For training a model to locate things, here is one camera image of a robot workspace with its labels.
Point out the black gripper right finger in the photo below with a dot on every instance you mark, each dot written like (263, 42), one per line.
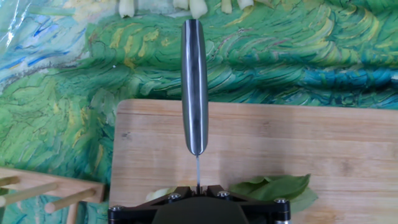
(267, 214)

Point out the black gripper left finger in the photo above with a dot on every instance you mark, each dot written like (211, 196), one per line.
(133, 214)

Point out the steel cleaver knife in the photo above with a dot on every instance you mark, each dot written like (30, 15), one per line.
(195, 93)

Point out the green pakchoi stalk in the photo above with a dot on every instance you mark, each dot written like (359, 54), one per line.
(280, 186)

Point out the pakchoi leaf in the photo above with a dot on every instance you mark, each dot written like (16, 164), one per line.
(226, 5)
(198, 8)

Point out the wooden peg rack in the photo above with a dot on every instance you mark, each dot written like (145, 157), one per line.
(90, 186)

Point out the bamboo cutting board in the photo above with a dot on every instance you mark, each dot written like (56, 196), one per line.
(280, 140)

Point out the painted landscape tablecloth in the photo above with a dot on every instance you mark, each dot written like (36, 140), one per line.
(280, 56)

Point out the clear plastic bag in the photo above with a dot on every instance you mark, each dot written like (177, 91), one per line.
(12, 21)

